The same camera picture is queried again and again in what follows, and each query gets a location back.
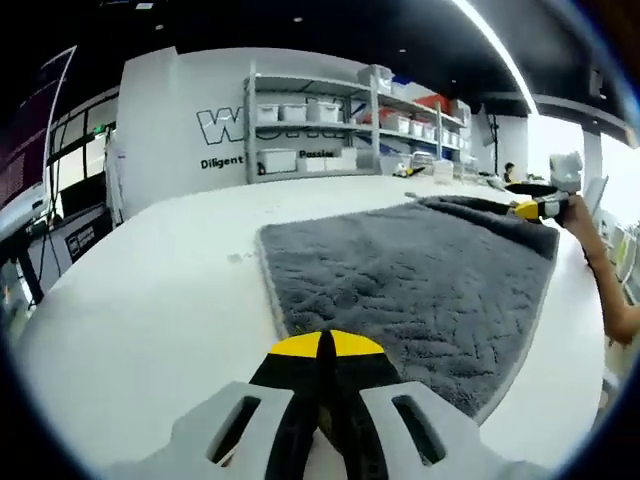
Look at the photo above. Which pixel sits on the grey towel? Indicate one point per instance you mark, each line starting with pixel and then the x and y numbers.
pixel 400 280

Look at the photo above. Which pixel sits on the person's right hand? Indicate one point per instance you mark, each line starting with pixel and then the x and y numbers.
pixel 580 217

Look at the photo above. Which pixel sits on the white tilted panel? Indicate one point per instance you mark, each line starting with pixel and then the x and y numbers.
pixel 597 195

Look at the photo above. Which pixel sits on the black display stand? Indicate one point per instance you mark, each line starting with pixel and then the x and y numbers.
pixel 495 135

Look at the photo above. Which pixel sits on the white tray stack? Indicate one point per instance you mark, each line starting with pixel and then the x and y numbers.
pixel 442 174

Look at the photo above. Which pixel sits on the idle hand-held gripper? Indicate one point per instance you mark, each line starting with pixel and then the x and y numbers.
pixel 400 170

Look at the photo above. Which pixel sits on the long ceiling light strip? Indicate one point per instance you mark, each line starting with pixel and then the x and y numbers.
pixel 500 52

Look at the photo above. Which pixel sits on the grey metal storage shelving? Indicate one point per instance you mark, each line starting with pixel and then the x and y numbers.
pixel 372 125

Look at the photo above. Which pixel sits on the row of white storage bins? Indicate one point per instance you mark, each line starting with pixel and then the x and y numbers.
pixel 292 112

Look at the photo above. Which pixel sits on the dark cabinet white label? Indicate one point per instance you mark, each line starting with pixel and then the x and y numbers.
pixel 85 240

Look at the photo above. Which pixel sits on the hanging white coat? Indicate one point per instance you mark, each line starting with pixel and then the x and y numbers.
pixel 114 185

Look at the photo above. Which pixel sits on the black monitor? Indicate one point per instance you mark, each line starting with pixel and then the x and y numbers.
pixel 82 201

